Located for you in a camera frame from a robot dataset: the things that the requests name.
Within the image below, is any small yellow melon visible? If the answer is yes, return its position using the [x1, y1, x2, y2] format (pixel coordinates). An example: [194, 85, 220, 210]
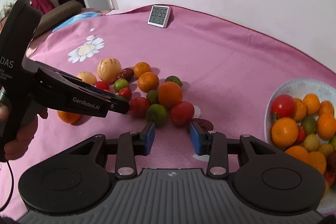
[76, 72, 97, 85]

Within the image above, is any large green lime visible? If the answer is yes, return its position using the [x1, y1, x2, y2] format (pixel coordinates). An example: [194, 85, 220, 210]
[146, 104, 167, 128]

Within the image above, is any large yellow round melon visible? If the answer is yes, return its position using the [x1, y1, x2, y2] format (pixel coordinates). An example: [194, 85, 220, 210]
[97, 57, 122, 84]

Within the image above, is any large orange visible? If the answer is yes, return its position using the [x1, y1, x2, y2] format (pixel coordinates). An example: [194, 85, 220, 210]
[271, 117, 298, 148]
[158, 81, 183, 109]

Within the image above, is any person's left hand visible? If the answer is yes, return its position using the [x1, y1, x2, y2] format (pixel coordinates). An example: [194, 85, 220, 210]
[1, 103, 48, 160]

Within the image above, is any red cherry tomato left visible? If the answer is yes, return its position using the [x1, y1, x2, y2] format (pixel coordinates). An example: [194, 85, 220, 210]
[94, 81, 110, 91]

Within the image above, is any small green jujube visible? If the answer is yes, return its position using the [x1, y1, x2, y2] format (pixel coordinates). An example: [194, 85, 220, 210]
[113, 78, 129, 93]

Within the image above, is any small red cherry tomato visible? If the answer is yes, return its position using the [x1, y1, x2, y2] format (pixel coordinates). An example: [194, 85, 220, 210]
[118, 87, 132, 101]

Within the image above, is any dark red date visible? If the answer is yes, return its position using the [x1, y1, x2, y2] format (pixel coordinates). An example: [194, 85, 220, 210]
[117, 68, 134, 82]

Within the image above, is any orange mandarin under gripper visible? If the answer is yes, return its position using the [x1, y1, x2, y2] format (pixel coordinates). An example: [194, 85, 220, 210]
[57, 110, 81, 124]

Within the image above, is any small green lime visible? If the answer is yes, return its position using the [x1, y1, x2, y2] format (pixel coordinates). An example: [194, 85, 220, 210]
[146, 90, 159, 105]

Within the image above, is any orange mandarin middle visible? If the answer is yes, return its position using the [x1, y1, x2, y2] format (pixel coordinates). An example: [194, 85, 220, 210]
[137, 72, 159, 93]

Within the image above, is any small orange mandarin back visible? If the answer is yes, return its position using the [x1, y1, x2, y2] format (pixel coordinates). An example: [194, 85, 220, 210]
[133, 62, 151, 78]

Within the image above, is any green lime back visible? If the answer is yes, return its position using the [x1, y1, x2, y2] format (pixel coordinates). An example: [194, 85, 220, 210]
[165, 76, 183, 87]

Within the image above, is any olive cushion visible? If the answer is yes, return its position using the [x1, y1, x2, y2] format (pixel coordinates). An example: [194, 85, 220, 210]
[33, 0, 83, 38]

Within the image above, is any blue cloth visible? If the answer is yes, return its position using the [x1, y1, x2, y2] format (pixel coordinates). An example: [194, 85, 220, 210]
[52, 11, 101, 33]

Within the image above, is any red hanging garment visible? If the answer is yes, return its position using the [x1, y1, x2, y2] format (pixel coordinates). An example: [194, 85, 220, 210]
[30, 0, 55, 14]

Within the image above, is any large orange in plate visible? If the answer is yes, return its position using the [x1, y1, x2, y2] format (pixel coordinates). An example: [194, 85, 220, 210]
[271, 117, 298, 148]

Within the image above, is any red tomato in plate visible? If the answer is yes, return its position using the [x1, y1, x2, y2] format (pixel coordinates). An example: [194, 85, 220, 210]
[270, 94, 296, 119]

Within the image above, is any white digital clock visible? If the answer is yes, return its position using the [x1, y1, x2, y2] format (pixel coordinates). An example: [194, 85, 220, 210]
[147, 5, 171, 28]

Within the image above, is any white fruit plate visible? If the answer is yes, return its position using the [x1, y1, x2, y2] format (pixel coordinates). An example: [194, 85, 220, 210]
[264, 79, 335, 213]

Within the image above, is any black cable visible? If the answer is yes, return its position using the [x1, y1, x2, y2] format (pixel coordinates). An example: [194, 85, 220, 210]
[0, 159, 16, 213]

